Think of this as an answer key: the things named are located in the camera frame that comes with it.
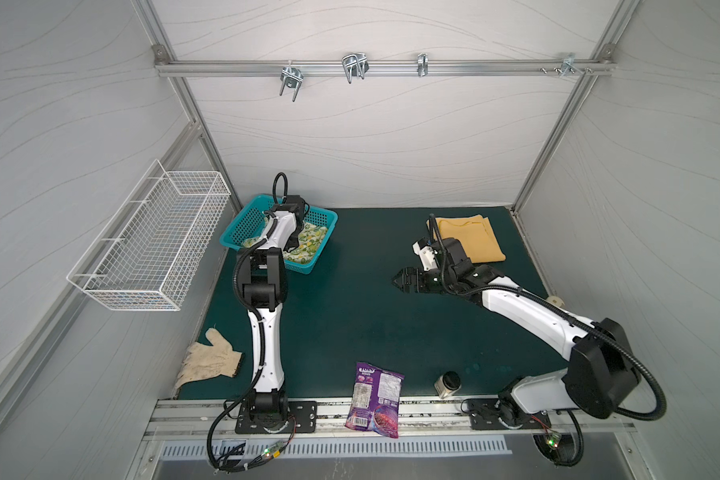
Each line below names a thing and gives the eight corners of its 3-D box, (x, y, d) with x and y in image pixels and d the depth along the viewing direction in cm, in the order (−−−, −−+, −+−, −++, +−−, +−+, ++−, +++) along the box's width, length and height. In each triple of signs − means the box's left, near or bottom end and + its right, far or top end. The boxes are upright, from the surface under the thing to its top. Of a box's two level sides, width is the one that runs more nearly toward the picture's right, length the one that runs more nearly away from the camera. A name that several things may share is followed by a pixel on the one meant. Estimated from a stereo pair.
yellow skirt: (433, 262, 107) (435, 256, 104) (426, 221, 120) (428, 214, 117) (502, 262, 107) (506, 256, 104) (488, 221, 120) (491, 215, 117)
